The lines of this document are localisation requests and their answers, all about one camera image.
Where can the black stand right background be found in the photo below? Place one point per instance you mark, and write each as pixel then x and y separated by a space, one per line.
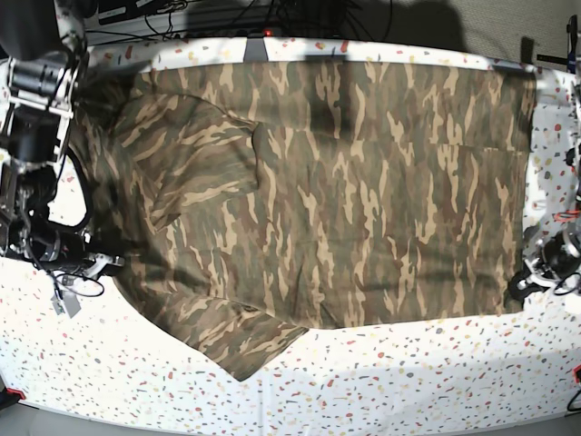
pixel 573 43

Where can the orange clamp left corner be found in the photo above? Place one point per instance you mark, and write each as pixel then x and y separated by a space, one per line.
pixel 15 395

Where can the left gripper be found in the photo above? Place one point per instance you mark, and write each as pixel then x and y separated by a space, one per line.
pixel 549 266

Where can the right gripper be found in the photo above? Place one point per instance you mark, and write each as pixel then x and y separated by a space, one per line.
pixel 51 247

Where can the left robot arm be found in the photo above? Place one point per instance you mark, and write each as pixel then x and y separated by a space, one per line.
pixel 572 284

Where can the orange clamp right corner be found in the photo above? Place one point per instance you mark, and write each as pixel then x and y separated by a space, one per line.
pixel 577 374

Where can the camouflage T-shirt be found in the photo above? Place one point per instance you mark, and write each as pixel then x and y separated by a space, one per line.
pixel 254 202

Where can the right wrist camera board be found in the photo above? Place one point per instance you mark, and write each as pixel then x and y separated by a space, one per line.
pixel 59 305

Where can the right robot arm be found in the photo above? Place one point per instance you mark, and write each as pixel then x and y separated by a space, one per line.
pixel 46 59

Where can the terrazzo pattern table cloth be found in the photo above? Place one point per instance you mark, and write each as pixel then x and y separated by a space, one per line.
pixel 108 363

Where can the orange clamp corner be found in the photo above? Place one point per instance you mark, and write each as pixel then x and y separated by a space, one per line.
pixel 577 374
pixel 15 395

